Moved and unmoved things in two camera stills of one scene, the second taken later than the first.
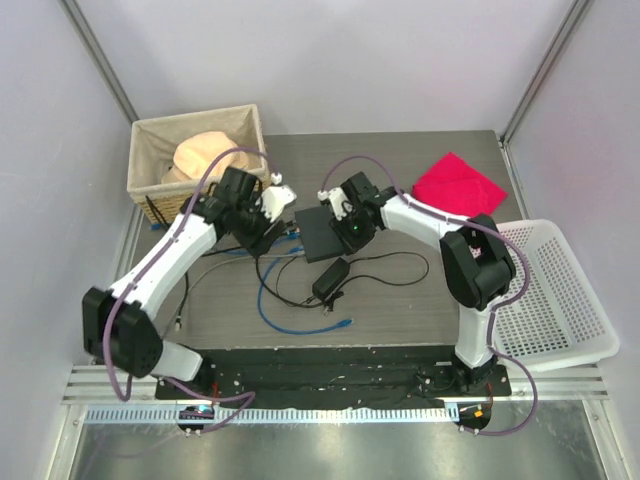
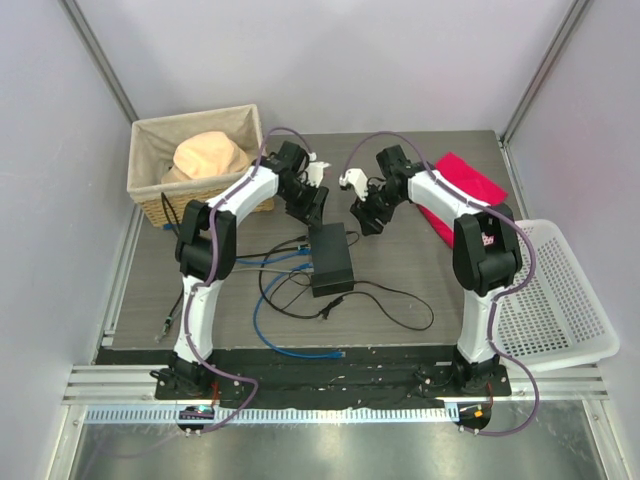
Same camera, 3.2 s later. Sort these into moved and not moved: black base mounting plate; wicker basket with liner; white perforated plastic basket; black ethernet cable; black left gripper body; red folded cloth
Moved: black left gripper body; black ethernet cable
Not moved: black base mounting plate; red folded cloth; wicker basket with liner; white perforated plastic basket
